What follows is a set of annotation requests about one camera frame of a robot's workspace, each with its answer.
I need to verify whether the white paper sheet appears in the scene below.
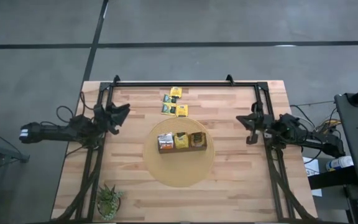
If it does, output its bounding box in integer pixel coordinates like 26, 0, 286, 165
302, 156, 323, 197

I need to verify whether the black cable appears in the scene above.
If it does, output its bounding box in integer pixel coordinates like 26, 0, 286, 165
56, 91, 88, 124

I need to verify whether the white spray can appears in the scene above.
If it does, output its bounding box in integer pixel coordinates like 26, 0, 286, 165
325, 155, 354, 172

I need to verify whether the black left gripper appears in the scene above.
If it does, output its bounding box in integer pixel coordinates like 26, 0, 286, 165
93, 102, 131, 136

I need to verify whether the wooden tea box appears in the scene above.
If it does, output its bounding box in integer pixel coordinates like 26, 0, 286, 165
157, 131, 208, 154

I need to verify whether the black aluminium table frame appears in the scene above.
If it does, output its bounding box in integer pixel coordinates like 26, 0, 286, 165
54, 73, 315, 224

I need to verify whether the potted succulent plant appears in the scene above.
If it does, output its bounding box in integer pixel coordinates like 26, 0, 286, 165
96, 183, 124, 222

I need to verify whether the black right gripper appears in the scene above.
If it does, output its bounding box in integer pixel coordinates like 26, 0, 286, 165
236, 101, 275, 145

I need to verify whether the orange tazo tea packet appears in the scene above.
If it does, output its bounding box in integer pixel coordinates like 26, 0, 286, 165
157, 133, 174, 149

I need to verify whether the round woven placemat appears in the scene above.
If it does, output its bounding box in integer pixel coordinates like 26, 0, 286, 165
143, 117, 216, 188

